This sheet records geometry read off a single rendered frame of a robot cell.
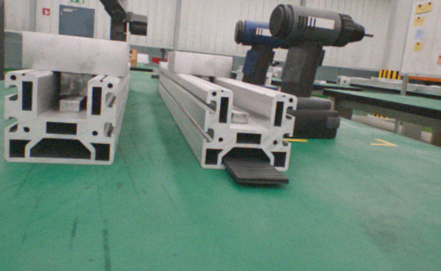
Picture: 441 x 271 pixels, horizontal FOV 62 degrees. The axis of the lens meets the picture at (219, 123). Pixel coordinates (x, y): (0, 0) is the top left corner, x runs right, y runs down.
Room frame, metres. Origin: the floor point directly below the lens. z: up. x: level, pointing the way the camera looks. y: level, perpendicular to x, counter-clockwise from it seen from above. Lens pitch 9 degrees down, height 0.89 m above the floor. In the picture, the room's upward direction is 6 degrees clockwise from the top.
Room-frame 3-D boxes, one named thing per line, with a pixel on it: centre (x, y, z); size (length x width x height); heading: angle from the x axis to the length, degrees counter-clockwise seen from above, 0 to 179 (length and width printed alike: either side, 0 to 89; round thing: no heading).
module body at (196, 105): (0.78, 0.06, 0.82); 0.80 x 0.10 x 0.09; 13
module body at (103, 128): (0.74, 0.24, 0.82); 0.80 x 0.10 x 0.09; 13
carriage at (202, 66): (0.78, 0.06, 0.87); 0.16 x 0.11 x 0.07; 13
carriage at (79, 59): (0.50, 0.19, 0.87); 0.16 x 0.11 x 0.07; 13
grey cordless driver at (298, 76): (0.67, -0.17, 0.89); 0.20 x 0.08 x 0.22; 109
